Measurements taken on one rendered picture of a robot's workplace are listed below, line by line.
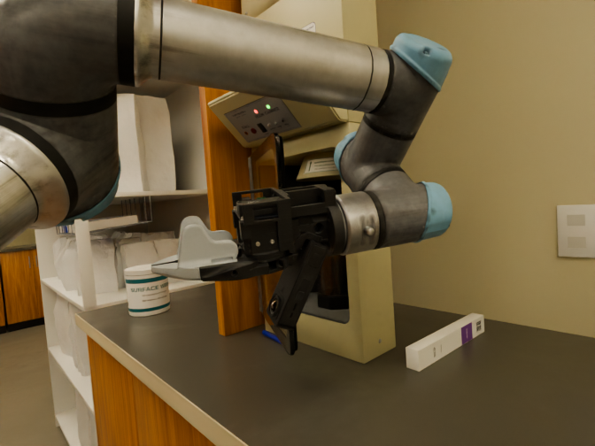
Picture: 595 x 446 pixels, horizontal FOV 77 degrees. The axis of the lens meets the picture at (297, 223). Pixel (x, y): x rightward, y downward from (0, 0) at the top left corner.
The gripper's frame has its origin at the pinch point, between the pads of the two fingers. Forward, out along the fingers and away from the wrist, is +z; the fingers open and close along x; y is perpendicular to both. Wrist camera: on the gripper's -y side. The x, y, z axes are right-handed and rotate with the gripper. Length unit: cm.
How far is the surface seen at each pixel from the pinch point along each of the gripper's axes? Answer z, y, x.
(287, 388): -15.5, -30.7, -12.5
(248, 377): -9.8, -32.0, -19.8
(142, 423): 15, -56, -44
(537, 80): -83, 19, -28
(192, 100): -16, 24, -179
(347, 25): -37, 31, -31
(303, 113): -27.7, 15.1, -30.9
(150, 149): 8, 2, -159
